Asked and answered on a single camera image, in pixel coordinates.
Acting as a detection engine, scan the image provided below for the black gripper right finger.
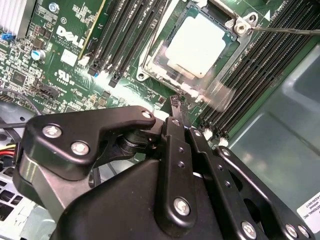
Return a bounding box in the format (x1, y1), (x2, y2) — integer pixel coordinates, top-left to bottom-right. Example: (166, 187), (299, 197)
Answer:
(179, 100), (316, 240)

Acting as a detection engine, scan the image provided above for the metal socket cover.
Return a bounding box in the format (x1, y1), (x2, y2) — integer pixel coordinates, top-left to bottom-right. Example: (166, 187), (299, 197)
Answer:
(144, 42), (237, 112)

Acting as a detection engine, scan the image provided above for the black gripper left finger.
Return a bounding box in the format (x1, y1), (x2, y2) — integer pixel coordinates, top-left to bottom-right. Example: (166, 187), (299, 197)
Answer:
(26, 95), (199, 231)

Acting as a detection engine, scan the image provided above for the metal locking lever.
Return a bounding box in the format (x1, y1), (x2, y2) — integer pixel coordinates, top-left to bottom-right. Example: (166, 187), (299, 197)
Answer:
(140, 0), (174, 76)
(248, 24), (320, 36)

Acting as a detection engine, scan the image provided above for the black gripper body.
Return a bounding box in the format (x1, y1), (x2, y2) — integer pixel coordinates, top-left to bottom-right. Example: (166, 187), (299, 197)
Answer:
(52, 159), (237, 240)

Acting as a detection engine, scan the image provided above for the silver CPU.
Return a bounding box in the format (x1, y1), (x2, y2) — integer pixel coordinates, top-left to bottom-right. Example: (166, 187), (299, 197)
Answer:
(152, 6), (238, 81)

